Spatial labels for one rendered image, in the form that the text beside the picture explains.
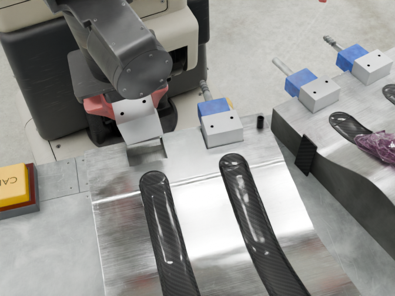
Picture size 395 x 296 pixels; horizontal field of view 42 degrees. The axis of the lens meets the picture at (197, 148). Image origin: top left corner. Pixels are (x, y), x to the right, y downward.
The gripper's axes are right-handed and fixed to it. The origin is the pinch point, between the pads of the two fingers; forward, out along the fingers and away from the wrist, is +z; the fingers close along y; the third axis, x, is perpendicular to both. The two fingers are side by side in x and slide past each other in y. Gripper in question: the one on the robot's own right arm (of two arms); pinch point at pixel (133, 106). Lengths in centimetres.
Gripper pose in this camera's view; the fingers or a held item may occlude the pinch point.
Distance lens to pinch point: 65.9
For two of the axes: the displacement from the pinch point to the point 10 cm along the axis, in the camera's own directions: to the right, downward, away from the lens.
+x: -2.6, -8.4, 4.8
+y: 9.6, -2.8, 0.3
